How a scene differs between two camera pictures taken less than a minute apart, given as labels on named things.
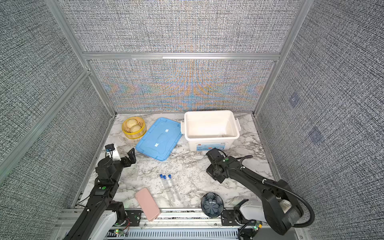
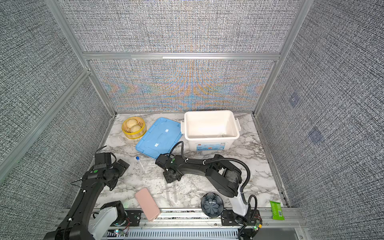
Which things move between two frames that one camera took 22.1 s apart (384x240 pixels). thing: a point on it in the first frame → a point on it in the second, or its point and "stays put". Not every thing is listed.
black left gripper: (131, 157) → (122, 169)
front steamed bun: (135, 128) stays put
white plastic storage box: (208, 129) stays put
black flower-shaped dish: (212, 205) stays put
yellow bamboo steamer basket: (134, 127) stays put
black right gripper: (209, 171) → (169, 180)
